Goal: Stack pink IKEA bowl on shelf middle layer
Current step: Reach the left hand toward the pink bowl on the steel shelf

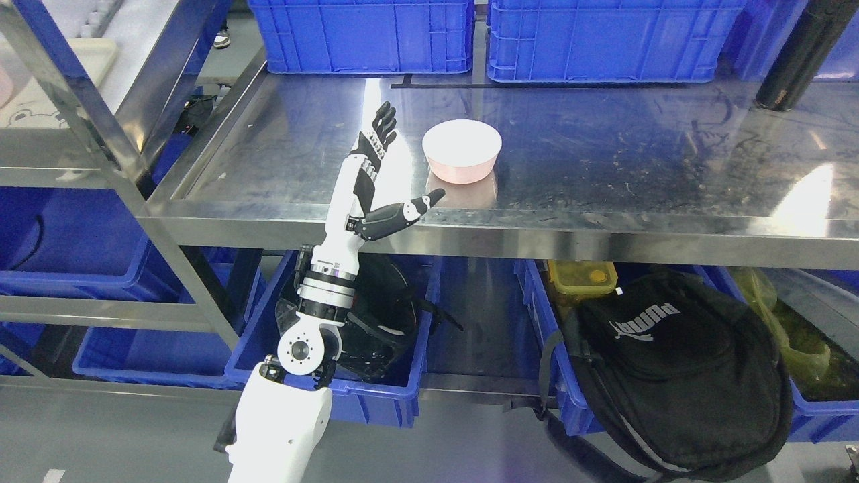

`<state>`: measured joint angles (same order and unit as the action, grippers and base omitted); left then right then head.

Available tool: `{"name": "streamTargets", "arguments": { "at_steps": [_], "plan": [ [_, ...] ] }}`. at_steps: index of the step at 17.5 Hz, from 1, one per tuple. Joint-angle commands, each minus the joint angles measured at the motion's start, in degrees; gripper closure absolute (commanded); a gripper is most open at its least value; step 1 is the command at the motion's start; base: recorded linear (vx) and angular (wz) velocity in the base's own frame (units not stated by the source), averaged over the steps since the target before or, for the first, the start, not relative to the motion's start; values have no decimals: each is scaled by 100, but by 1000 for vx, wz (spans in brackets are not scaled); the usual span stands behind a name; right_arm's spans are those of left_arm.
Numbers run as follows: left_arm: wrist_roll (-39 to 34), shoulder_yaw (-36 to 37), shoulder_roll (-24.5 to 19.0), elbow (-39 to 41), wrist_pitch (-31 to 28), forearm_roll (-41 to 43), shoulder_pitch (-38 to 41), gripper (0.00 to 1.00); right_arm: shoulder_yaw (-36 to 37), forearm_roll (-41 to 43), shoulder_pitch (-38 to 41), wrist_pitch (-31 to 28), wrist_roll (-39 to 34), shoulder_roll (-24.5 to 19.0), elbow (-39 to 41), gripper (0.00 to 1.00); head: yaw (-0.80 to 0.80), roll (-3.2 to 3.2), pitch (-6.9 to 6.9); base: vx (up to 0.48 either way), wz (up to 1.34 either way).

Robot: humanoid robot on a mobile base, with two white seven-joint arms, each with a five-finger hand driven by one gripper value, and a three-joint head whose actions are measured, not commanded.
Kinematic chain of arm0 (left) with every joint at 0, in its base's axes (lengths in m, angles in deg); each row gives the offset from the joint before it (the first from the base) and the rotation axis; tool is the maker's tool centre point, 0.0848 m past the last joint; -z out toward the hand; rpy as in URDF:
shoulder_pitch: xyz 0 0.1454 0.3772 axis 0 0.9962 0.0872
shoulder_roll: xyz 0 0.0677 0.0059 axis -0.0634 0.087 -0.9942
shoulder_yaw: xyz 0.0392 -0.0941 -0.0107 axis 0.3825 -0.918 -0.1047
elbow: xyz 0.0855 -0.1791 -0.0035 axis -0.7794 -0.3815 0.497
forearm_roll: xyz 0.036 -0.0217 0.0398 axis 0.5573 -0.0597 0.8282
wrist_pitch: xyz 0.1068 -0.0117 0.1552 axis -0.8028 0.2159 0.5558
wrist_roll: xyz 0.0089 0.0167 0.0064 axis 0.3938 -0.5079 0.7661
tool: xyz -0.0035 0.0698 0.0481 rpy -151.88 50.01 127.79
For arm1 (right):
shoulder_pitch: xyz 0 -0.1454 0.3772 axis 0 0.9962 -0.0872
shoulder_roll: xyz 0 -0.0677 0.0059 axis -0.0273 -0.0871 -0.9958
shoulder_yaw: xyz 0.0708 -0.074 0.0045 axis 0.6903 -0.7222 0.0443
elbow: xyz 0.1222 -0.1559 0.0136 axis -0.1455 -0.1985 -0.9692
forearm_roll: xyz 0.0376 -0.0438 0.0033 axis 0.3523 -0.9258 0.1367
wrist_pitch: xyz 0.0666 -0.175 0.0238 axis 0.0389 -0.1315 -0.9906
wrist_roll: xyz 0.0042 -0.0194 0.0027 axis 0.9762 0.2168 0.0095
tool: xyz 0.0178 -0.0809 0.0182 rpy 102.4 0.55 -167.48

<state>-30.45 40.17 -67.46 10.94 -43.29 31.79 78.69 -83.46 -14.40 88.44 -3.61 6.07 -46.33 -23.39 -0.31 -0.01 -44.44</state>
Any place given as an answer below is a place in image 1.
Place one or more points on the blue crate left shelf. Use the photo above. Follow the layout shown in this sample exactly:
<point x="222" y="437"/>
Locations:
<point x="77" y="244"/>

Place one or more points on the blue crate holding helmet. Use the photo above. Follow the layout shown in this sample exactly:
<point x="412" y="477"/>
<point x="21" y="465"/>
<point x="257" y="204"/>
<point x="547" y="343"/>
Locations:
<point x="393" y="404"/>

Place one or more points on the blue crate top left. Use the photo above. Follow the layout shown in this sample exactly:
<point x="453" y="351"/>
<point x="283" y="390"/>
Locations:
<point x="366" y="37"/>

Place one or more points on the blue crate top right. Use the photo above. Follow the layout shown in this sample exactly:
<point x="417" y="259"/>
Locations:
<point x="607" y="41"/>

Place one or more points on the steel shelf rack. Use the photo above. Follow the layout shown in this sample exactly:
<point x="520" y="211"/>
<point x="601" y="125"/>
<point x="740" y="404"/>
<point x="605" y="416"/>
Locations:
<point x="91" y="93"/>

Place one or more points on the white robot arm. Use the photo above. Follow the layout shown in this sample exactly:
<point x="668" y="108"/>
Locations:
<point x="286" y="404"/>

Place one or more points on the yellow lidded container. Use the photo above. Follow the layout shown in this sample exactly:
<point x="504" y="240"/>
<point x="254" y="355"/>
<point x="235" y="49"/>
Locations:
<point x="582" y="278"/>

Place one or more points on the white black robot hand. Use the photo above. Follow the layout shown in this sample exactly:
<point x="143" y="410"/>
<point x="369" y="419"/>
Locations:
<point x="350" y="220"/>

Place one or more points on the blue crate holding backpack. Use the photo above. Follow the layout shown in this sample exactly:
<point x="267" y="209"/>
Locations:
<point x="823" y="366"/>

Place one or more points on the black motorcycle helmet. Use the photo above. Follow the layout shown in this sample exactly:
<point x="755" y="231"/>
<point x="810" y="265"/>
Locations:
<point x="379" y="331"/>

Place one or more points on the black cylinder bottle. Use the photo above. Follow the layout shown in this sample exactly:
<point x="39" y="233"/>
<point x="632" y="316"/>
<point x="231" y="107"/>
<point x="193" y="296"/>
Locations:
<point x="818" y="29"/>

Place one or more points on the steel work table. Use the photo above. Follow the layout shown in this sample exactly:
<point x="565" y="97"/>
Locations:
<point x="674" y="174"/>

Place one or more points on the black puma backpack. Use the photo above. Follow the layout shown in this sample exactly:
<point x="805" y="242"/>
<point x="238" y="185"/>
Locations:
<point x="684" y="378"/>

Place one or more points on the pink plastic bowl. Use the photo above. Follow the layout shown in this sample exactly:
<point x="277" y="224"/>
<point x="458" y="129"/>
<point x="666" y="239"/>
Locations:
<point x="461" y="151"/>

